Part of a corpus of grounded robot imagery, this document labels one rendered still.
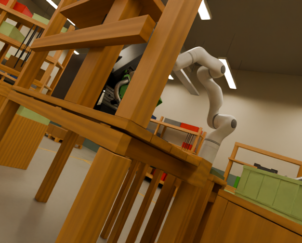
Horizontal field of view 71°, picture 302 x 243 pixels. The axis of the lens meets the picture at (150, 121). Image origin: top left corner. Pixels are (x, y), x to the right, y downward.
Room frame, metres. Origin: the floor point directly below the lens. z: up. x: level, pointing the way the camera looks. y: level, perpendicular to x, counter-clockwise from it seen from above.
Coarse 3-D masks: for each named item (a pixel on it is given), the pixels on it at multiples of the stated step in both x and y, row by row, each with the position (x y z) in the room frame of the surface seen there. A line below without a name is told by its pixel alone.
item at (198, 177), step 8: (200, 160) 1.10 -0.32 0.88; (184, 168) 1.14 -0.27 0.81; (192, 168) 1.11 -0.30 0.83; (200, 168) 1.10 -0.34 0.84; (208, 168) 1.16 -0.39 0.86; (176, 176) 1.16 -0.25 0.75; (184, 176) 1.13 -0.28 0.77; (192, 176) 1.10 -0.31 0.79; (200, 176) 1.13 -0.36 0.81; (192, 184) 1.09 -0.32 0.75; (200, 184) 1.15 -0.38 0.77
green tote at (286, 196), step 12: (252, 168) 1.10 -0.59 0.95; (240, 180) 1.14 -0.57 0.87; (252, 180) 1.08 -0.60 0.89; (264, 180) 1.03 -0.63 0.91; (276, 180) 0.98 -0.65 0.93; (288, 180) 0.93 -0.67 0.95; (240, 192) 1.11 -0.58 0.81; (252, 192) 1.06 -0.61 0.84; (264, 192) 1.01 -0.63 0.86; (276, 192) 0.96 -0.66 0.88; (288, 192) 0.92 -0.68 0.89; (300, 192) 0.88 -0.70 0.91; (264, 204) 0.99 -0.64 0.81; (276, 204) 0.95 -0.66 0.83; (288, 204) 0.91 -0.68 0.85; (300, 204) 0.87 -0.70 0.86; (288, 216) 0.90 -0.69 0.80; (300, 216) 0.86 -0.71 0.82
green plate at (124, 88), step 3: (126, 75) 1.41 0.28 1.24; (129, 75) 1.43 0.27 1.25; (123, 78) 1.39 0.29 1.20; (120, 87) 1.38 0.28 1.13; (123, 87) 1.40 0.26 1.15; (126, 87) 1.42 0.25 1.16; (120, 90) 1.38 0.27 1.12; (123, 90) 1.40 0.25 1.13; (120, 93) 1.38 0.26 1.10; (123, 93) 1.40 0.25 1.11; (120, 96) 1.38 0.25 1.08
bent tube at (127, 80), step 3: (126, 78) 1.39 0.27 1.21; (129, 78) 1.38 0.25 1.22; (120, 81) 1.33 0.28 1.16; (123, 81) 1.35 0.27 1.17; (126, 81) 1.36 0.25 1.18; (129, 81) 1.38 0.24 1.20; (117, 84) 1.32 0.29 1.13; (120, 84) 1.33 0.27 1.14; (123, 84) 1.36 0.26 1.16; (126, 84) 1.41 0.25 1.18; (117, 87) 1.31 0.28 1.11; (114, 90) 1.31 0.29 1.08; (117, 90) 1.31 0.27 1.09; (114, 93) 1.31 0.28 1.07; (117, 93) 1.31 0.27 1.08; (114, 96) 1.32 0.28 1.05; (117, 96) 1.31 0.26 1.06
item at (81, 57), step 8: (72, 56) 1.46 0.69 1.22; (80, 56) 1.37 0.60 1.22; (72, 64) 1.41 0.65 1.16; (80, 64) 1.33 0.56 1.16; (64, 72) 1.45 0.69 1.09; (72, 72) 1.37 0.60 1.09; (64, 80) 1.41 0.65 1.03; (72, 80) 1.33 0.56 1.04; (56, 88) 1.45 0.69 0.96; (64, 88) 1.37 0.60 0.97; (104, 88) 1.39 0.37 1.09; (56, 96) 1.40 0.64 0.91; (64, 96) 1.33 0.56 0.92; (96, 104) 1.39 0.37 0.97
